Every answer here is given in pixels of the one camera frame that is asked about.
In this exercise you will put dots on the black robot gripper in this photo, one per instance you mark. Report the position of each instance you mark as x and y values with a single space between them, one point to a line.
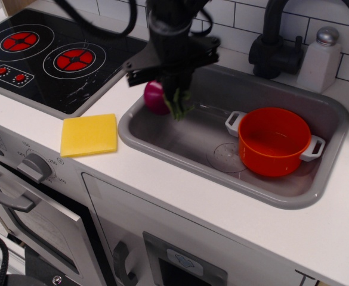
175 67

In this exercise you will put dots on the purple toy beet with leaves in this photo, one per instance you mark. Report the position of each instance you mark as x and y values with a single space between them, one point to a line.
156 101

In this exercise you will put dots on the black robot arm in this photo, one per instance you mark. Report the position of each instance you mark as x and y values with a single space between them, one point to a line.
170 21

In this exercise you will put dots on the grey plastic sink basin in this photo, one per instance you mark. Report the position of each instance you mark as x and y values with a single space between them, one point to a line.
201 143

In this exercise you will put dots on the black faucet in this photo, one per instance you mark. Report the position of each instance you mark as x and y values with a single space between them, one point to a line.
268 54

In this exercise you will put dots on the yellow sponge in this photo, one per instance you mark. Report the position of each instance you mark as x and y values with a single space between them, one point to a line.
89 135

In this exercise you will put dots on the white soap dispenser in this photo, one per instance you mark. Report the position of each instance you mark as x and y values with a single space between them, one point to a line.
321 62

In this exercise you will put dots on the black toy stovetop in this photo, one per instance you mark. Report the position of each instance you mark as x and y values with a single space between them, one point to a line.
51 64

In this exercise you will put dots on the grey oven knob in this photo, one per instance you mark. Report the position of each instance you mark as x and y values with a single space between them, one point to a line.
35 167

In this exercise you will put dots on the oven door with window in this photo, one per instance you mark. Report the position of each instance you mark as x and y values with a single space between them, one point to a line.
61 231

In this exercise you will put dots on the orange toy pot grey handles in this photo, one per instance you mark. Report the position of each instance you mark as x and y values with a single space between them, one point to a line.
273 141

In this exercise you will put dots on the grey cabinet door handle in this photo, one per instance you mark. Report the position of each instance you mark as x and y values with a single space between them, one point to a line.
120 254

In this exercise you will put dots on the grey oven door handle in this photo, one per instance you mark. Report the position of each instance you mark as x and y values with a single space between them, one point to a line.
16 196

